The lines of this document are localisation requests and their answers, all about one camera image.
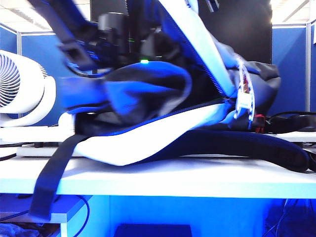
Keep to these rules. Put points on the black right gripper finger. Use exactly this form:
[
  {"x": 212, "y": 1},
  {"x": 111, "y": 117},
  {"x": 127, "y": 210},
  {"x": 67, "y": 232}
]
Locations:
[{"x": 211, "y": 5}]

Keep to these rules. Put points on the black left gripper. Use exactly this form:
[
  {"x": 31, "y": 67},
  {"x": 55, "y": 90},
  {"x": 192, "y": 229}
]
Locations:
[{"x": 113, "y": 37}]

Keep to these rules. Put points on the gray hooded clothes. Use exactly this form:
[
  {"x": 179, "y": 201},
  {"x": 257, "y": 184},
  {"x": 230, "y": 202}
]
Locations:
[{"x": 148, "y": 81}]

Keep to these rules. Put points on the light gray backpack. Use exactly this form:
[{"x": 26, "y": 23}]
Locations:
[{"x": 123, "y": 153}]

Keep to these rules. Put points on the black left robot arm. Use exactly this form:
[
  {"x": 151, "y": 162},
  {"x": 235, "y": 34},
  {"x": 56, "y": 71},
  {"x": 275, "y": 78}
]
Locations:
[{"x": 61, "y": 17}]

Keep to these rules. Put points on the black computer monitor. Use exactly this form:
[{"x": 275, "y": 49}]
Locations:
[{"x": 247, "y": 29}]

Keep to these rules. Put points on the white desk fan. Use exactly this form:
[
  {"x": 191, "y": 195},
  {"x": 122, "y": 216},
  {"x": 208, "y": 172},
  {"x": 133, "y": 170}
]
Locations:
[{"x": 14, "y": 74}]

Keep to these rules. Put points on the black headset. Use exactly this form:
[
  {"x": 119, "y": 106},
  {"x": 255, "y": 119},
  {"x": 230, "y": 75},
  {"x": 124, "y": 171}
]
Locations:
[{"x": 296, "y": 122}]

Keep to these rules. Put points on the white under-desk shelf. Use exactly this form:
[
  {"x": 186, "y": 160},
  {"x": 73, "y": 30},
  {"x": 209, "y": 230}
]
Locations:
[{"x": 74, "y": 209}]

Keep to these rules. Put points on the dark box under desk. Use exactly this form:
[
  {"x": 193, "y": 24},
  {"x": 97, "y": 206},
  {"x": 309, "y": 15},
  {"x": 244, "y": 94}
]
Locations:
[{"x": 153, "y": 230}]

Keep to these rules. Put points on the dark crumpled bag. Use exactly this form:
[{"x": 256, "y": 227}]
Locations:
[{"x": 19, "y": 230}]

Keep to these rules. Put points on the silver partition post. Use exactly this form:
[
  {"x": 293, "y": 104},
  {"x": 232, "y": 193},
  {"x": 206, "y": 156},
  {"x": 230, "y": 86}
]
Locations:
[
  {"x": 19, "y": 44},
  {"x": 307, "y": 69}
]

